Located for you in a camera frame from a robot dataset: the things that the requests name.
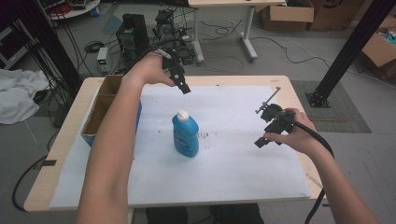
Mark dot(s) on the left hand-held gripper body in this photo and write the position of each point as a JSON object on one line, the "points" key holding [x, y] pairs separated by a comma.
{"points": [[172, 67]]}

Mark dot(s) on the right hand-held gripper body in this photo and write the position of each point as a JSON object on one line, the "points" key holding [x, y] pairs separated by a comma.
{"points": [[275, 119]]}

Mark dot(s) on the blue bottle with white cap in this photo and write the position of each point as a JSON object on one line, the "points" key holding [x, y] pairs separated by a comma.
{"points": [[185, 138]]}

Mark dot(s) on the cardboard box with blue side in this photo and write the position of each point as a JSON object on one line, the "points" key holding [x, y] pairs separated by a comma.
{"points": [[105, 90]]}

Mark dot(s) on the person's left hand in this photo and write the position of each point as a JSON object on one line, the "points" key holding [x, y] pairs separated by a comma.
{"points": [[146, 71]]}

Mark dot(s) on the person's right hand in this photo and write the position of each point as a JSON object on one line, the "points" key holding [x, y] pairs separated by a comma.
{"points": [[300, 137]]}

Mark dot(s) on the white mat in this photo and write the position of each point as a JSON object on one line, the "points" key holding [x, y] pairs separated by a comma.
{"points": [[230, 168]]}

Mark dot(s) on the black equipment on floor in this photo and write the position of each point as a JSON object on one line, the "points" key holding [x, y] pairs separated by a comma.
{"points": [[165, 25]]}

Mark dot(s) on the black computer tower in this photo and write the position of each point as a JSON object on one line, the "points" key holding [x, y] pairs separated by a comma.
{"points": [[134, 34]]}

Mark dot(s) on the grey floor mat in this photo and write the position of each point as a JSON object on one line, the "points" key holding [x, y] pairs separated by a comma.
{"points": [[342, 112]]}

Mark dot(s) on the small white power supply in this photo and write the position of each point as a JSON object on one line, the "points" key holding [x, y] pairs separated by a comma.
{"points": [[102, 59]]}

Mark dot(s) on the white desk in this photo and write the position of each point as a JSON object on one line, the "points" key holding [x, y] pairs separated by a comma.
{"points": [[249, 28]]}

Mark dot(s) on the open cardboard box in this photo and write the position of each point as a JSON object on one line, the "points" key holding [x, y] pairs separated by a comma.
{"points": [[289, 15]]}

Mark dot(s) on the round white table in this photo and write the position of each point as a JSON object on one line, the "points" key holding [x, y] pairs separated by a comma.
{"points": [[77, 9]]}

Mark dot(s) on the closed cardboard box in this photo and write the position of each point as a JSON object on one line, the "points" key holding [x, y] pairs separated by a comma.
{"points": [[336, 14]]}

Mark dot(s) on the cardboard box with blue contents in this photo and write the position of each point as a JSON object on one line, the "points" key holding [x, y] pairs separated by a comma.
{"points": [[378, 46]]}

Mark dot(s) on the white cloth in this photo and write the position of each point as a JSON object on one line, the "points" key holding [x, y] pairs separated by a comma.
{"points": [[18, 93]]}

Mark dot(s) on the black metal stand post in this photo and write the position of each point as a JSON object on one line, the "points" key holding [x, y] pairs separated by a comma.
{"points": [[53, 43], [351, 46]]}

